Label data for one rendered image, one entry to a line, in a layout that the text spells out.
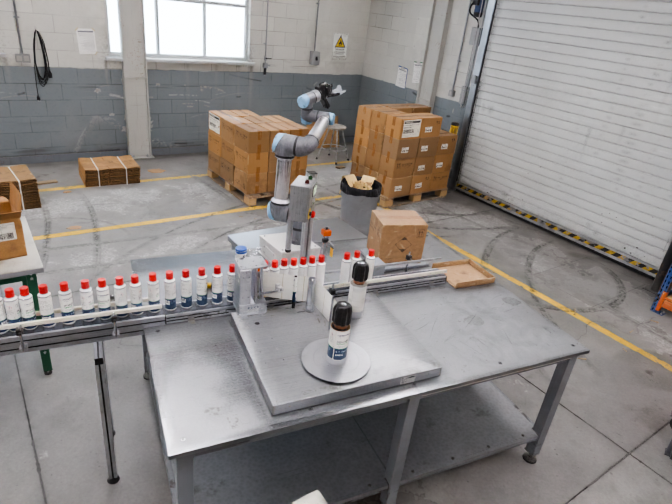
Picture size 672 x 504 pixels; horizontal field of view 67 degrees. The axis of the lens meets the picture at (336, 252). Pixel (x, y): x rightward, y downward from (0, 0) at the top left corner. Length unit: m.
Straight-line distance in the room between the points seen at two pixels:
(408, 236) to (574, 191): 3.74
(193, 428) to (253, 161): 4.37
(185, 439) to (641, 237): 5.36
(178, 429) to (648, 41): 5.65
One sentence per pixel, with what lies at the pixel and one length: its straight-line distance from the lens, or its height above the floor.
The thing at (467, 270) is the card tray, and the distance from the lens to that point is 3.41.
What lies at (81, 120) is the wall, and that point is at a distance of 7.72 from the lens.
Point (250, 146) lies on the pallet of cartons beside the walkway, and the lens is 5.98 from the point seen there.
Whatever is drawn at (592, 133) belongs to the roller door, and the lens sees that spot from 6.53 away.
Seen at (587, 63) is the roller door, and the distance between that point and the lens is 6.61.
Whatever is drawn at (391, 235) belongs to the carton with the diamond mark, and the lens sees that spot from 3.15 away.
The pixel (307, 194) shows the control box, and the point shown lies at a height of 1.44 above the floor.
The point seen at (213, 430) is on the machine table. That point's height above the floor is 0.83.
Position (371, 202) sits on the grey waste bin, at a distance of 5.34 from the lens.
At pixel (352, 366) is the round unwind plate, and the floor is 0.89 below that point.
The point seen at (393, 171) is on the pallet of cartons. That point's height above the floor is 0.50.
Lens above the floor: 2.30
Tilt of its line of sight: 26 degrees down
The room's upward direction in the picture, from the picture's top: 7 degrees clockwise
